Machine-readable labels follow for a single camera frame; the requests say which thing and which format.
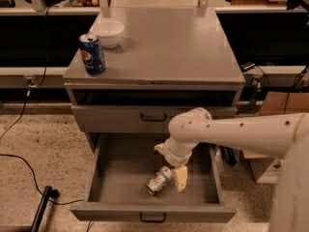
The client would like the green white 7up can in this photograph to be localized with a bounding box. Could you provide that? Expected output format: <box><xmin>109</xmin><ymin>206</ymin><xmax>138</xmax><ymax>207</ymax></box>
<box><xmin>146</xmin><ymin>165</ymin><xmax>173</xmax><ymax>195</ymax></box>

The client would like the open cardboard box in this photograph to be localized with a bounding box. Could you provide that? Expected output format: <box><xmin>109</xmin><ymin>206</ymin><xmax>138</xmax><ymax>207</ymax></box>
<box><xmin>242</xmin><ymin>92</ymin><xmax>309</xmax><ymax>184</ymax></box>

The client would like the small black device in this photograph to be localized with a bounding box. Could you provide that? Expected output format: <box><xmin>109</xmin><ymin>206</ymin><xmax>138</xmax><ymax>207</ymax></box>
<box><xmin>239</xmin><ymin>62</ymin><xmax>255</xmax><ymax>73</ymax></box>

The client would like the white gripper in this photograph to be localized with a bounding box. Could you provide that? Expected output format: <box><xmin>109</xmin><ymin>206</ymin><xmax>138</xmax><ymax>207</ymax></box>
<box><xmin>154</xmin><ymin>138</ymin><xmax>193</xmax><ymax>192</ymax></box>

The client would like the grey drawer cabinet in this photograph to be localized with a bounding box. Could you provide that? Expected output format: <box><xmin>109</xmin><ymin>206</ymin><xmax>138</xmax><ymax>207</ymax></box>
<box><xmin>64</xmin><ymin>8</ymin><xmax>244</xmax><ymax>147</ymax></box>

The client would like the black hanging cable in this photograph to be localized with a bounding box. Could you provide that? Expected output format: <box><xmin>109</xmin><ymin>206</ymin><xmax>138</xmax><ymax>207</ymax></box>
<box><xmin>0</xmin><ymin>6</ymin><xmax>52</xmax><ymax>140</ymax></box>

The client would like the blue pepsi can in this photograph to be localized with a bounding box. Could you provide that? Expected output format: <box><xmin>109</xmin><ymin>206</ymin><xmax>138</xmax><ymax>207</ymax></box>
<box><xmin>79</xmin><ymin>33</ymin><xmax>105</xmax><ymax>74</ymax></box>

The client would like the black floor cable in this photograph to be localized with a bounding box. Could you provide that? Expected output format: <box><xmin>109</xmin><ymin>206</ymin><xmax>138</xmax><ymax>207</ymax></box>
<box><xmin>0</xmin><ymin>153</ymin><xmax>84</xmax><ymax>207</ymax></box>

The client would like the open grey middle drawer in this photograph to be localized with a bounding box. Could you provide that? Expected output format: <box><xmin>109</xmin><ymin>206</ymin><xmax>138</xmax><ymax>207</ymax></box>
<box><xmin>70</xmin><ymin>133</ymin><xmax>236</xmax><ymax>223</ymax></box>

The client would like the black stand leg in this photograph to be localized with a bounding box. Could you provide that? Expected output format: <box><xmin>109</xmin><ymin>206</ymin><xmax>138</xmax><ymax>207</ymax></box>
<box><xmin>30</xmin><ymin>186</ymin><xmax>60</xmax><ymax>232</ymax></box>

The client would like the white bowl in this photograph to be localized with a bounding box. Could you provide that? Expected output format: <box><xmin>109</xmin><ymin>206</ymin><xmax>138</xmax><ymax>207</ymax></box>
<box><xmin>91</xmin><ymin>19</ymin><xmax>125</xmax><ymax>48</ymax></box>

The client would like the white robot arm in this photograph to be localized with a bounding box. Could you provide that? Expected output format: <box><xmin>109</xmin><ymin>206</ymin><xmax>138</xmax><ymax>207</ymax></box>
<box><xmin>154</xmin><ymin>107</ymin><xmax>309</xmax><ymax>232</ymax></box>

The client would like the closed grey upper drawer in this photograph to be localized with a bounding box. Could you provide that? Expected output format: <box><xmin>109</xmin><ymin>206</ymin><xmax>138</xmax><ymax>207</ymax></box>
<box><xmin>70</xmin><ymin>104</ymin><xmax>238</xmax><ymax>134</ymax></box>

